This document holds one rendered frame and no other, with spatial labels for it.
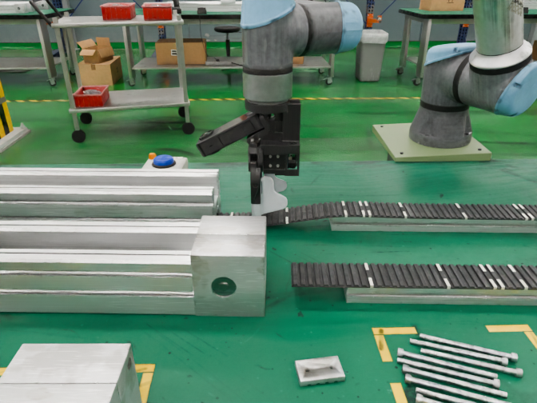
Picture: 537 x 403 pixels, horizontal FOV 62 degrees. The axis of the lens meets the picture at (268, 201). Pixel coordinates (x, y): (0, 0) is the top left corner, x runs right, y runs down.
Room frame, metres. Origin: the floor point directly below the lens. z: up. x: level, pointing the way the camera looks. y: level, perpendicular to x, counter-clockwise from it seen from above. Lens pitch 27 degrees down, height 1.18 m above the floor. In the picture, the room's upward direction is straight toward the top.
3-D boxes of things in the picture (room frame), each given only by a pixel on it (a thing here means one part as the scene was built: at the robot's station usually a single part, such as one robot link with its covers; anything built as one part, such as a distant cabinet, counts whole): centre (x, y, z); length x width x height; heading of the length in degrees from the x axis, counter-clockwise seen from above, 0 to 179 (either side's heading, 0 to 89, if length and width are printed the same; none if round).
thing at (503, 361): (0.39, -0.22, 0.78); 0.11 x 0.01 x 0.01; 71
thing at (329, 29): (0.75, -0.08, 1.10); 0.11 x 0.11 x 0.08; 30
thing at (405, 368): (0.34, -0.20, 0.78); 0.11 x 0.01 x 0.01; 71
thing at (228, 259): (0.51, 0.05, 0.83); 0.12 x 0.09 x 0.10; 179
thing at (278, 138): (0.69, -0.01, 0.94); 0.09 x 0.08 x 0.12; 89
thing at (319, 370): (0.36, -0.06, 0.78); 0.05 x 0.03 x 0.01; 98
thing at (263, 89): (0.69, 0.00, 1.02); 0.08 x 0.08 x 0.05
